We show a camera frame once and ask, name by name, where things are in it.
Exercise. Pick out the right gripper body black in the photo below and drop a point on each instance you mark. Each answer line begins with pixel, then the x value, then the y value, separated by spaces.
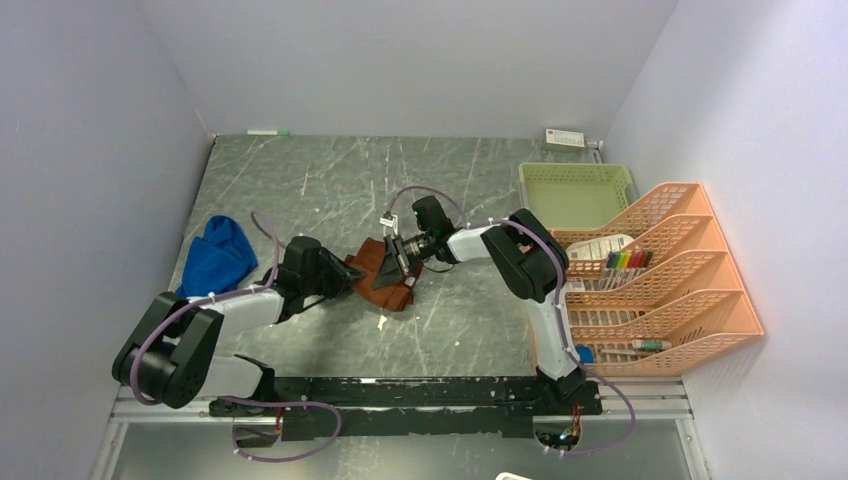
pixel 416 251

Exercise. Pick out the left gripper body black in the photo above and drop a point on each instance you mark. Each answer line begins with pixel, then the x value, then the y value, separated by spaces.
pixel 321 280

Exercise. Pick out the brown towel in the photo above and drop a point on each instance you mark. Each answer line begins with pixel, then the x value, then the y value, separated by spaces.
pixel 389 289

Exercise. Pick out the blue towel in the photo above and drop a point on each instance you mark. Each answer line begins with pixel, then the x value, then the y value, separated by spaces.
pixel 218 261

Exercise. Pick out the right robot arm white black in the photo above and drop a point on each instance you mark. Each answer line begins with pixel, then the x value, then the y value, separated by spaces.
pixel 531 263

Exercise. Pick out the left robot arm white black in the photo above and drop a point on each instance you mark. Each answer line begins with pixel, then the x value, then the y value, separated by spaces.
pixel 173 356

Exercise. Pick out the white green marker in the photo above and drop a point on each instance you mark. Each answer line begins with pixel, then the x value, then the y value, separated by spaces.
pixel 265 132

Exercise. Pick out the green plastic basket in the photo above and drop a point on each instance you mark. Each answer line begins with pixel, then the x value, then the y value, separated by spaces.
pixel 574 195

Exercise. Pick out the white red box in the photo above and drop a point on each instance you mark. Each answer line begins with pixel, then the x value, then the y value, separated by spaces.
pixel 564 139

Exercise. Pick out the coloured marker set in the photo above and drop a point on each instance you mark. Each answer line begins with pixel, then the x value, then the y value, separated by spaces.
pixel 635 259

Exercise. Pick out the orange file organizer rack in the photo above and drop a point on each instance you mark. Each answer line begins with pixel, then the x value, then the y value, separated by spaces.
pixel 687 307

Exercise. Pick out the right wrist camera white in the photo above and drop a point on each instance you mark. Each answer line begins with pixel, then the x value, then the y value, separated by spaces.
pixel 390 224

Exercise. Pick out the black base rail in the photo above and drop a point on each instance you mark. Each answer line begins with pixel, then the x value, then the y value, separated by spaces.
pixel 505 405

